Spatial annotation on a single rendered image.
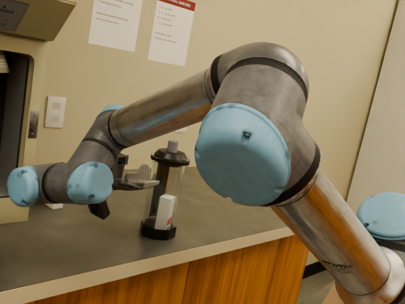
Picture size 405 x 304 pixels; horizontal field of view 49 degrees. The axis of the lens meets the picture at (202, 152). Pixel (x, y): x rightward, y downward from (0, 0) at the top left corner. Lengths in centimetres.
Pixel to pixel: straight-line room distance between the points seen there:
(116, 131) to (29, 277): 36
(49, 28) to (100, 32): 65
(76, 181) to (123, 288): 44
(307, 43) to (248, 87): 221
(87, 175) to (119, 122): 11
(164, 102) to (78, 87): 101
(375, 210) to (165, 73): 128
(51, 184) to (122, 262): 33
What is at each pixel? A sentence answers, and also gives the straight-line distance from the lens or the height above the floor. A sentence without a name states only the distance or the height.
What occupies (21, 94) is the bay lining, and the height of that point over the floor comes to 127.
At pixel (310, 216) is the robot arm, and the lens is 60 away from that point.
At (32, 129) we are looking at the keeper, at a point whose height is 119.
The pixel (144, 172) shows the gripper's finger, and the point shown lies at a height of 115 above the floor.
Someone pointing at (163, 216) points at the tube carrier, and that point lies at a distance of 121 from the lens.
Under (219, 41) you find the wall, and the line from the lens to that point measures 214.
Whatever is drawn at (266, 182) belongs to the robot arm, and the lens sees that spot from 51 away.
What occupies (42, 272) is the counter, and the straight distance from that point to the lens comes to 102.
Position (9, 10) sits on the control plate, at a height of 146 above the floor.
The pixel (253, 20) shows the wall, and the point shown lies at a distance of 231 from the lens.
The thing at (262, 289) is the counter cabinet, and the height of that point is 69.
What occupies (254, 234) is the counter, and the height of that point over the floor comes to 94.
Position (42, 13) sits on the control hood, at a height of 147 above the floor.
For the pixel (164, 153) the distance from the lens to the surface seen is 117.
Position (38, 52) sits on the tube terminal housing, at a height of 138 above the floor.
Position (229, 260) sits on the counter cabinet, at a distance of 143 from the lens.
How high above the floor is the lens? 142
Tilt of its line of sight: 11 degrees down
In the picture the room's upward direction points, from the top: 11 degrees clockwise
